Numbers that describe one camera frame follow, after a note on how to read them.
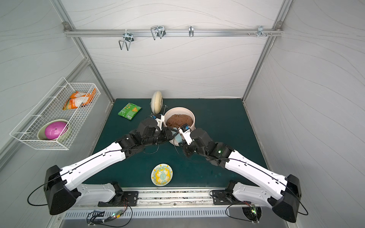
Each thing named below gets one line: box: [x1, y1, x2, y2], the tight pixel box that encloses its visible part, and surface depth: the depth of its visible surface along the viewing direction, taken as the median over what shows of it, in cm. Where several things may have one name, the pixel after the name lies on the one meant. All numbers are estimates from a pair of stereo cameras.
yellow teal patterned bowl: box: [150, 163, 174, 187], surface depth 82 cm
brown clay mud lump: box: [166, 114, 194, 129], surface depth 95 cm
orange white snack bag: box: [62, 87, 97, 111], surface depth 73 cm
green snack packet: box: [117, 102, 143, 121], surface depth 113 cm
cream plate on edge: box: [150, 90, 164, 115], surface depth 98 cm
